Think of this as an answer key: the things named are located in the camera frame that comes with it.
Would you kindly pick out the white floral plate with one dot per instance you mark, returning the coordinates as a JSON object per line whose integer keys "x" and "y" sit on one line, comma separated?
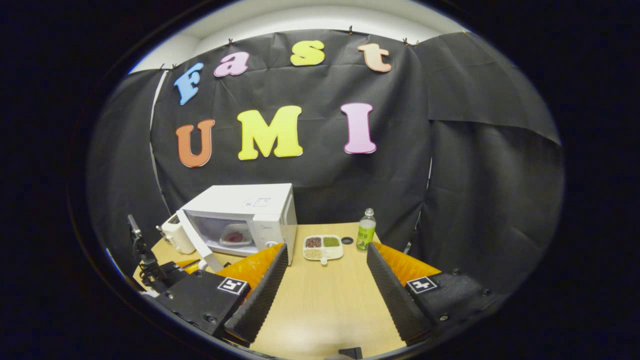
{"x": 237, "y": 230}

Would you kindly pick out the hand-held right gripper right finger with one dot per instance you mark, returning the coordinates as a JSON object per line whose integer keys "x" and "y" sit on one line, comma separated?
{"x": 395, "y": 300}

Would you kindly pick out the pink ham slice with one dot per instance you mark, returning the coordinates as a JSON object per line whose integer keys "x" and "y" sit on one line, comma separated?
{"x": 235, "y": 237}

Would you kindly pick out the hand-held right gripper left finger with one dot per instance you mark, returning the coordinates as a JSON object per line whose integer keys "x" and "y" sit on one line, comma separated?
{"x": 260, "y": 300}

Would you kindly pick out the white microwave oven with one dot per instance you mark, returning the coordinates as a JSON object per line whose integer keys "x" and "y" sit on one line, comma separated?
{"x": 240, "y": 200}

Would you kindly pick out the white toaster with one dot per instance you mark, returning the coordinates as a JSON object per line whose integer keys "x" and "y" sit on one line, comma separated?
{"x": 175, "y": 235}

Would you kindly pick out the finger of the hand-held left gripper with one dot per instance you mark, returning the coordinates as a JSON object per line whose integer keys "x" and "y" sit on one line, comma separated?
{"x": 189, "y": 265}

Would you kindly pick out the white divided grain dish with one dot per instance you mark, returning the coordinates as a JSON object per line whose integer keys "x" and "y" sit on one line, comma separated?
{"x": 322, "y": 247}

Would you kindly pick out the green drink bottle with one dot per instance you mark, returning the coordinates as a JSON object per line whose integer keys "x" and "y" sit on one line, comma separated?
{"x": 366, "y": 235}

